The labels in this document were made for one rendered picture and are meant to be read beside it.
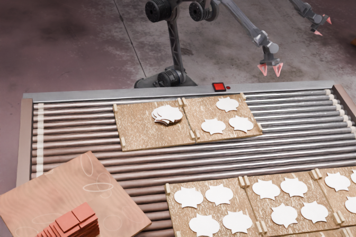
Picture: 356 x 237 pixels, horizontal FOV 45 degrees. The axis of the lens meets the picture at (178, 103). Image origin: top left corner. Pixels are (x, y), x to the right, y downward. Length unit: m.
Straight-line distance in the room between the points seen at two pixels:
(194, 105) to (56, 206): 1.07
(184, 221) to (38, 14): 3.50
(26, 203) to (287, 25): 4.17
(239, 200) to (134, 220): 0.57
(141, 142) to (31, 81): 2.01
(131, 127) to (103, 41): 2.32
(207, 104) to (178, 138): 0.35
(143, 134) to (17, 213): 0.81
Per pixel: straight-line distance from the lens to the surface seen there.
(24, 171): 2.27
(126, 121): 2.49
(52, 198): 2.05
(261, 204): 2.27
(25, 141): 2.39
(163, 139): 2.42
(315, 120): 2.85
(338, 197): 2.47
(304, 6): 2.99
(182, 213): 2.14
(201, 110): 2.62
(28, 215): 2.02
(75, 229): 1.80
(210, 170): 2.35
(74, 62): 4.38
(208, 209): 2.18
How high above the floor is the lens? 2.72
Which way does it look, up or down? 43 degrees down
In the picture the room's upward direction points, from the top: 10 degrees clockwise
